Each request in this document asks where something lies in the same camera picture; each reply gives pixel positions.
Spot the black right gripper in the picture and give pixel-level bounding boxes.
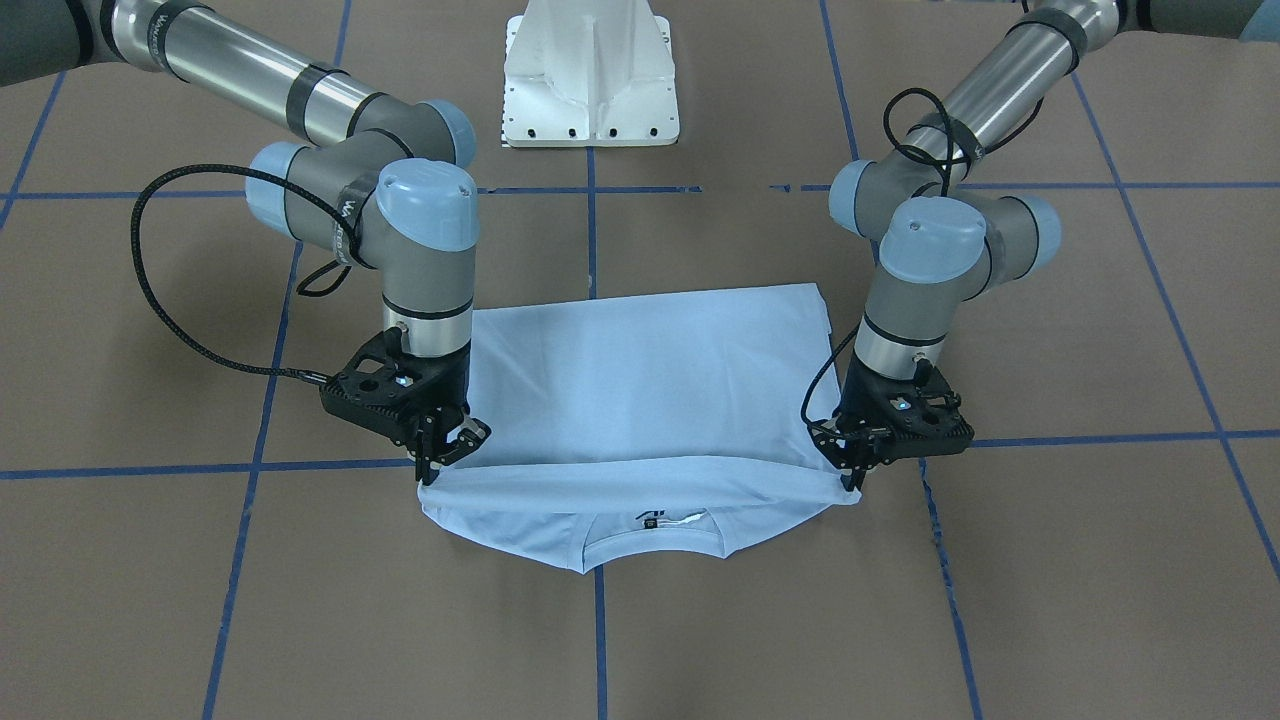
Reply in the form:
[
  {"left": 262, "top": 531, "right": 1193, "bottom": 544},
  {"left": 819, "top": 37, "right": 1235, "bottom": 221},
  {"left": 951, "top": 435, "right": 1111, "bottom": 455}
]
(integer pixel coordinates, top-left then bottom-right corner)
[{"left": 319, "top": 328, "right": 492, "bottom": 486}]

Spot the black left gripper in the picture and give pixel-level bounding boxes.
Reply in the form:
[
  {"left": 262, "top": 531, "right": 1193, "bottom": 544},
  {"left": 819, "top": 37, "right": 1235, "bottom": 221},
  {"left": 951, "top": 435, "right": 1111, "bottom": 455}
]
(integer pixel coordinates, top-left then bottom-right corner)
[{"left": 808, "top": 360, "right": 974, "bottom": 492}]

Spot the light blue t-shirt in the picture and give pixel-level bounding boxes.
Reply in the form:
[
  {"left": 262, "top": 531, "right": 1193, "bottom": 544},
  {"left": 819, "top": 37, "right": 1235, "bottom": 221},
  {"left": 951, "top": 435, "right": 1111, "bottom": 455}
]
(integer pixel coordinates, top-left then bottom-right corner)
[{"left": 419, "top": 283, "right": 861, "bottom": 573}]

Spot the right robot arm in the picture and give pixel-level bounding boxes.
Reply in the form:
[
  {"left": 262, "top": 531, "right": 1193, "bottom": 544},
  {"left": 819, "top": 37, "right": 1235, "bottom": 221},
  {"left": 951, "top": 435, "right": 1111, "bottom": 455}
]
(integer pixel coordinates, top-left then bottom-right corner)
[{"left": 3, "top": 1, "right": 492, "bottom": 487}]

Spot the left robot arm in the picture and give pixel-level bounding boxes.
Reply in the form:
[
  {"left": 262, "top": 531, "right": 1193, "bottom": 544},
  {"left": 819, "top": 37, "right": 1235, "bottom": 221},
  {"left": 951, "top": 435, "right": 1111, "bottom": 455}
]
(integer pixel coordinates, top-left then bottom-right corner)
[{"left": 806, "top": 1, "right": 1277, "bottom": 493}]

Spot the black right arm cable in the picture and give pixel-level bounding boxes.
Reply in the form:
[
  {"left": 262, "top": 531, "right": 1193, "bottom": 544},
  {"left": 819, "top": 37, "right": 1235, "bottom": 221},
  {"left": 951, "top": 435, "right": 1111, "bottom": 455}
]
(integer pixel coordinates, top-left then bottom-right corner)
[{"left": 131, "top": 164, "right": 361, "bottom": 386}]

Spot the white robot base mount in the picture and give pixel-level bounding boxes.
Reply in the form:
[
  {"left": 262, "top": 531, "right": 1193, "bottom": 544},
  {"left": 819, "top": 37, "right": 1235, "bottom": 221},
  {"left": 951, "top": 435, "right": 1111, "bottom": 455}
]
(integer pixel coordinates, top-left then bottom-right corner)
[{"left": 500, "top": 1, "right": 681, "bottom": 149}]

